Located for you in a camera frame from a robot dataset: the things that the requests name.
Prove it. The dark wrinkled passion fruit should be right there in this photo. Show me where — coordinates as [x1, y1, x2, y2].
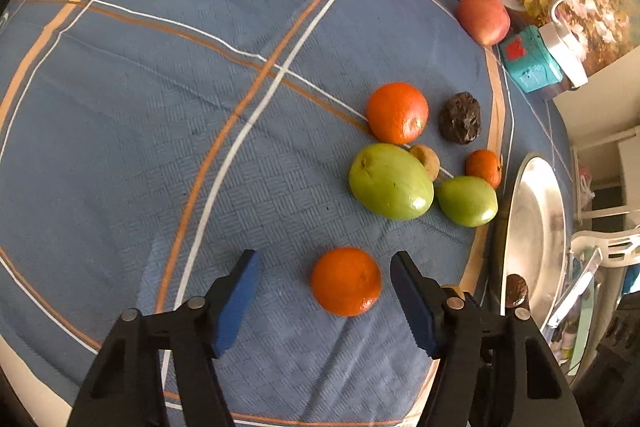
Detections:
[439, 91, 483, 144]

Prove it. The large green mango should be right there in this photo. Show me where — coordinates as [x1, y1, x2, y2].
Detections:
[348, 143, 435, 221]

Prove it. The small brown fruit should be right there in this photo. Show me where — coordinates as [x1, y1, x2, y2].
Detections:
[505, 273, 529, 309]

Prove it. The red apple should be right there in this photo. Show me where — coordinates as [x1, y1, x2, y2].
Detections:
[455, 0, 511, 47]

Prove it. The large orange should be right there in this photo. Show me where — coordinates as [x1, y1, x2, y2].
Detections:
[366, 82, 430, 145]

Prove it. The small tangerine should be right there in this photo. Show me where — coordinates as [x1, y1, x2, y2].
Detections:
[465, 149, 503, 190]

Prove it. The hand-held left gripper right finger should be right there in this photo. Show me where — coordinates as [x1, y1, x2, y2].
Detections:
[390, 250, 586, 427]

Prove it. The blue plaid blanket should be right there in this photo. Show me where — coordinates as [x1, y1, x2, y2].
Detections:
[0, 0, 573, 427]

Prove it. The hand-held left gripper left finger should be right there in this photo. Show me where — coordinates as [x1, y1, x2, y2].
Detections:
[67, 249, 262, 427]

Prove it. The teal toy box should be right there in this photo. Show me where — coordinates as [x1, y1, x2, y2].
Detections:
[498, 26, 564, 94]

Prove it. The small green mango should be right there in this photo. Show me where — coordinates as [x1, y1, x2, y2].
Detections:
[436, 176, 499, 228]

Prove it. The white plastic chair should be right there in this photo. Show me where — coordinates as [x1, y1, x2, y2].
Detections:
[545, 227, 640, 333]

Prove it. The silver metal plate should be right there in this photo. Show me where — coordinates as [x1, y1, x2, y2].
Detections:
[500, 151, 569, 328]

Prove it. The white desk lamp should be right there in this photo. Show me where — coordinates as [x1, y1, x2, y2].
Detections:
[538, 0, 628, 90]

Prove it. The small tan fruit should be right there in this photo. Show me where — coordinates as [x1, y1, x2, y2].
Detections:
[409, 145, 441, 182]

